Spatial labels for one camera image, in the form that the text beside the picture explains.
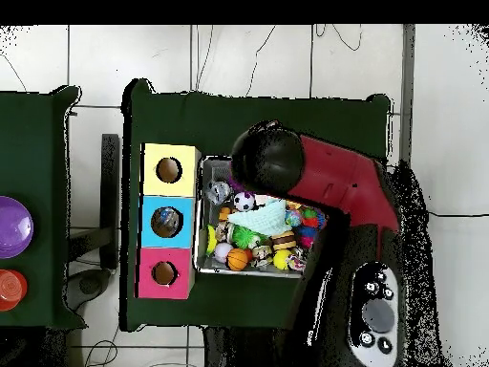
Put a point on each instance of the mint green knitted cloth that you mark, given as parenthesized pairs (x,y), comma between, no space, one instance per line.
(263,220)

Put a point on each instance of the small clear plastic bottle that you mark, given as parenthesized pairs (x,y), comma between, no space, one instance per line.
(218,192)

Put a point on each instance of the purple bowl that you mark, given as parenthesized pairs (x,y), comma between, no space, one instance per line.
(13,227)

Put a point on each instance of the orange bowl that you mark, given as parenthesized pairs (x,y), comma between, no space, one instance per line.
(11,288)

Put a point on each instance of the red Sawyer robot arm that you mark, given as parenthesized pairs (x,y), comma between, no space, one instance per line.
(344,179)

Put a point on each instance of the silver mesh bin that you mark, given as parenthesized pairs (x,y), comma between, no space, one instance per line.
(208,265)

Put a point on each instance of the wooden three-hole box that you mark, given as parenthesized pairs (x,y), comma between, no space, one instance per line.
(168,189)

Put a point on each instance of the toy soccer ball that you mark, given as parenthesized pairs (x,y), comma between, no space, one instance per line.
(243,201)

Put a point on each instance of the orange plastic toy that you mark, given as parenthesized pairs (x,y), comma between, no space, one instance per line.
(225,213)

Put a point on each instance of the small green koosh ball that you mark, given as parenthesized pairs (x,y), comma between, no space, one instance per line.
(244,237)

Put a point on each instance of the yellow toy banana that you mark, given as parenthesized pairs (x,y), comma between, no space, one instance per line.
(211,239)

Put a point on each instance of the white toy baseball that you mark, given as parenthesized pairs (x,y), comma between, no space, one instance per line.
(222,251)

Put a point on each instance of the brown striped toy burger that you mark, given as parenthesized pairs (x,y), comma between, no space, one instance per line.
(283,240)

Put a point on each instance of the orange toy basketball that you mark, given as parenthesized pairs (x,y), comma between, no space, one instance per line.
(237,259)

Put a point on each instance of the dark green table cloth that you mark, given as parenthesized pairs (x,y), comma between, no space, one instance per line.
(267,114)

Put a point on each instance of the black stand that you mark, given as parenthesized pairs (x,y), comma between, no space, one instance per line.
(110,191)

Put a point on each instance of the dark green side-table cloth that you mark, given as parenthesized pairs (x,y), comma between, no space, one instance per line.
(49,153)

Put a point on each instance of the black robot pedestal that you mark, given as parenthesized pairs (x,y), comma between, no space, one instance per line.
(237,351)

